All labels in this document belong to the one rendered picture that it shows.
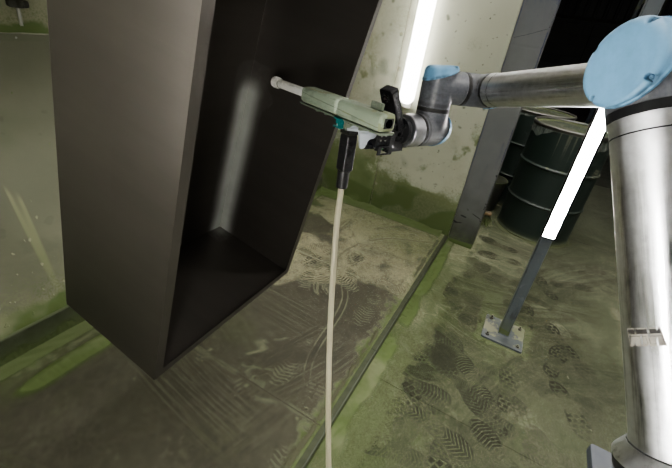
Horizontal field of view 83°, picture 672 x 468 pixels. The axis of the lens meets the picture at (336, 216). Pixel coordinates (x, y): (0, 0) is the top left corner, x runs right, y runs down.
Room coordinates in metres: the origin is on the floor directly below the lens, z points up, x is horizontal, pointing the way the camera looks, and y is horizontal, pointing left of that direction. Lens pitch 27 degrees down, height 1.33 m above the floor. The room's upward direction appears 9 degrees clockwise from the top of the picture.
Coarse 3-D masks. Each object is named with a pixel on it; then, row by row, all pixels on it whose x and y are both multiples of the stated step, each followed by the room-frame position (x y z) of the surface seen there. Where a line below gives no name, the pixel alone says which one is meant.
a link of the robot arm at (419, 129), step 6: (402, 114) 1.04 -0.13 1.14; (408, 114) 1.03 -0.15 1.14; (414, 114) 1.04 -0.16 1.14; (414, 120) 1.01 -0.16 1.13; (420, 120) 1.02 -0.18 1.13; (414, 126) 1.00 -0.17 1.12; (420, 126) 1.01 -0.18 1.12; (414, 132) 1.00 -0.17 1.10; (420, 132) 1.01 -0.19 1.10; (414, 138) 1.00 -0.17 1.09; (420, 138) 1.01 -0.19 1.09; (408, 144) 1.01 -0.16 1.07; (414, 144) 1.01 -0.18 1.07
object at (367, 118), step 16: (272, 80) 1.15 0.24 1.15; (304, 96) 1.01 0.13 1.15; (320, 96) 0.96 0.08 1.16; (336, 96) 0.93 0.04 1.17; (336, 112) 0.91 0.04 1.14; (352, 112) 0.86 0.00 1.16; (368, 112) 0.82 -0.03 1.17; (384, 112) 0.82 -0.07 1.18; (368, 128) 0.83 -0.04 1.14; (384, 128) 0.80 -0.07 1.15; (352, 144) 0.88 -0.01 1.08; (352, 160) 0.89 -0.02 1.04
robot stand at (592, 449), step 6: (588, 450) 0.51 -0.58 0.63; (594, 450) 0.51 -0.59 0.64; (600, 450) 0.51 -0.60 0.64; (588, 456) 0.50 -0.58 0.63; (594, 456) 0.50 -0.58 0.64; (600, 456) 0.50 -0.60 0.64; (606, 456) 0.50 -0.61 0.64; (588, 462) 0.49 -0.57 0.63; (594, 462) 0.48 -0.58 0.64; (600, 462) 0.49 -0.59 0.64; (606, 462) 0.49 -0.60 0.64
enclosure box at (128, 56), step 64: (64, 0) 0.70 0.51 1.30; (128, 0) 0.64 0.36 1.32; (192, 0) 0.58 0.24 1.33; (256, 0) 1.23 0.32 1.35; (320, 0) 1.19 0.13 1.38; (64, 64) 0.71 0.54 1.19; (128, 64) 0.64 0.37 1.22; (192, 64) 0.58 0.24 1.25; (256, 64) 1.27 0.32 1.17; (320, 64) 1.18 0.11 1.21; (64, 128) 0.73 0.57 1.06; (128, 128) 0.65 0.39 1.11; (192, 128) 0.60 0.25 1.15; (256, 128) 1.27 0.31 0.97; (320, 128) 1.17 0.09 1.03; (64, 192) 0.74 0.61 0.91; (128, 192) 0.65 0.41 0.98; (192, 192) 1.15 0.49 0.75; (256, 192) 1.26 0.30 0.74; (64, 256) 0.77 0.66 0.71; (128, 256) 0.66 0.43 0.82; (192, 256) 1.11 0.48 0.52; (256, 256) 1.22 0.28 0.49; (128, 320) 0.67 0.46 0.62; (192, 320) 0.85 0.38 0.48
